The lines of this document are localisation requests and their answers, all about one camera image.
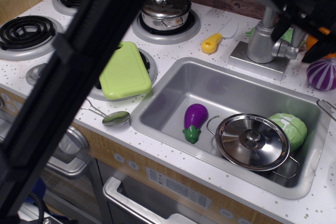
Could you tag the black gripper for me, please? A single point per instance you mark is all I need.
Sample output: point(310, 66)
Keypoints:
point(310, 15)

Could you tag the silver faucet lever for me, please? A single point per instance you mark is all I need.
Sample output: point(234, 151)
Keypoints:
point(298, 35)

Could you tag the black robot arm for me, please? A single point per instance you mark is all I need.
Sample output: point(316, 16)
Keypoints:
point(80, 55)

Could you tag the orange toy pumpkin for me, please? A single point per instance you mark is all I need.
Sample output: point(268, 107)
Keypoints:
point(311, 40)

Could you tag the green toy lettuce behind faucet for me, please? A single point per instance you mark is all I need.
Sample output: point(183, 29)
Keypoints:
point(287, 35)

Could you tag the purple striped toy onion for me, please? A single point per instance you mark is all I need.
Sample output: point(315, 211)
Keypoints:
point(321, 74)

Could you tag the silver toy faucet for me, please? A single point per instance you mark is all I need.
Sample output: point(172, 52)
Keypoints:
point(262, 55)

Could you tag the green toy cabbage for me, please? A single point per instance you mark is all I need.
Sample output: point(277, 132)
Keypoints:
point(294, 128)

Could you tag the steel pot in sink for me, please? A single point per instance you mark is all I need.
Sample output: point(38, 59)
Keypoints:
point(255, 143)

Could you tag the purple toy eggplant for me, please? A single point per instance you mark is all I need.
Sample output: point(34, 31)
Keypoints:
point(194, 118)

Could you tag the silver sink basin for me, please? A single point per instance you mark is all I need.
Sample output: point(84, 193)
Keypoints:
point(160, 115)

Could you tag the steel pot on stove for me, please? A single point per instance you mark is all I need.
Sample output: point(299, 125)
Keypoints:
point(165, 15)

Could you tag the front right stove burner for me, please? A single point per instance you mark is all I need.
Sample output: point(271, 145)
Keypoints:
point(150, 67)

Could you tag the back right stove burner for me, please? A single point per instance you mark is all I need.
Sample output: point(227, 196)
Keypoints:
point(167, 37)

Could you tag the green cutting board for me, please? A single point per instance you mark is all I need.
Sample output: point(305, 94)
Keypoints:
point(125, 74)

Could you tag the steel ladle spoon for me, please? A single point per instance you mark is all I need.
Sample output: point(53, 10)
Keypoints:
point(112, 119)

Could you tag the silver oven dial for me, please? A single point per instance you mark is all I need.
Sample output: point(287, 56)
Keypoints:
point(73, 142)

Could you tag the front left stove burner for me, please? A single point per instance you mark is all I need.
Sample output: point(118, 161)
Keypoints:
point(28, 37)

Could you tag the steel wire handle right edge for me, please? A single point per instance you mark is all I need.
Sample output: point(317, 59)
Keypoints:
point(327, 107)

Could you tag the yellow handled toy knife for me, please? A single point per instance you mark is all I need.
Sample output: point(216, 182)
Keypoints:
point(228, 31)

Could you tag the silver dishwasher door handle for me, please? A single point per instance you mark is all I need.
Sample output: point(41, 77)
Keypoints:
point(136, 210)

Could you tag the silver oven door handle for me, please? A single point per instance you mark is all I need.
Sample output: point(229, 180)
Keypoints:
point(75, 169)

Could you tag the blue clamp with black cable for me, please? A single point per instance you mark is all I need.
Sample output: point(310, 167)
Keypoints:
point(34, 209)

